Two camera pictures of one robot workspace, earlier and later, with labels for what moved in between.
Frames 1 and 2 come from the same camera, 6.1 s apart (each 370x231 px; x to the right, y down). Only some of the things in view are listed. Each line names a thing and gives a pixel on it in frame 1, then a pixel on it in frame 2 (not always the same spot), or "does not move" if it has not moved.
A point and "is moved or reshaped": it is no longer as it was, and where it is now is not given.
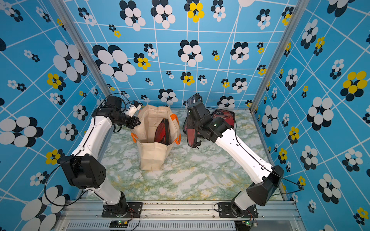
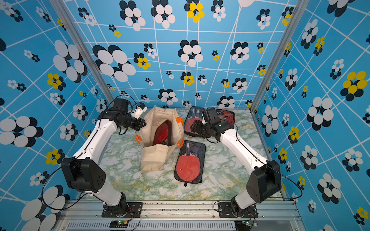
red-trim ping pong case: [229, 116] does not move
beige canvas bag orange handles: [159, 131] is moved or reshaped
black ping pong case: [190, 123] → [190, 164]
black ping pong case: [190, 127] does not move
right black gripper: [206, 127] does not move
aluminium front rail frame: [87, 215] does not move
